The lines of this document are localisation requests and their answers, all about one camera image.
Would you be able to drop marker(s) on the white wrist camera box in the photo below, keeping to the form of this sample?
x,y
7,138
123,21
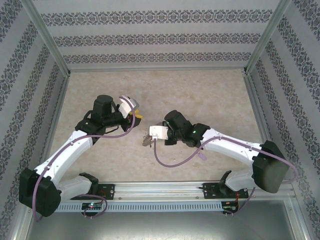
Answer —
x,y
160,132
126,106

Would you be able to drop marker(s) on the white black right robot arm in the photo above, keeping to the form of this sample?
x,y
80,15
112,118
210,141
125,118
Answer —
x,y
230,147

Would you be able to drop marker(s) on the aluminium frame post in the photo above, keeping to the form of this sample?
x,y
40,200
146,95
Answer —
x,y
45,37
268,37

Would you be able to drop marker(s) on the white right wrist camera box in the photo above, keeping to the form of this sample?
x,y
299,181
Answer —
x,y
160,132

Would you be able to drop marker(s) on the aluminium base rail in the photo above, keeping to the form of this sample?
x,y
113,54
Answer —
x,y
160,190

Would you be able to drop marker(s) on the aluminium frame side rail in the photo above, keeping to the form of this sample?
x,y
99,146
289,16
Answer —
x,y
257,105
58,112

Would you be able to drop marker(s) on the grey metal sheet panel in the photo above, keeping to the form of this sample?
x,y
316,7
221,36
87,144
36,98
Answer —
x,y
160,227

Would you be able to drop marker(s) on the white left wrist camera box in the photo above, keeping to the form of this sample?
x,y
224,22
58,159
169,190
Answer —
x,y
126,106

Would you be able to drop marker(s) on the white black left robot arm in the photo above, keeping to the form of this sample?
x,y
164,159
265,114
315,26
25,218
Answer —
x,y
65,155

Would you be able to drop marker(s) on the small circuit board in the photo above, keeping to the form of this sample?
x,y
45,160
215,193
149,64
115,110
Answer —
x,y
92,206
230,206

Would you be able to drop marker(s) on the purple key tag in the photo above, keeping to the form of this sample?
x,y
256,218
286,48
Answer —
x,y
203,156

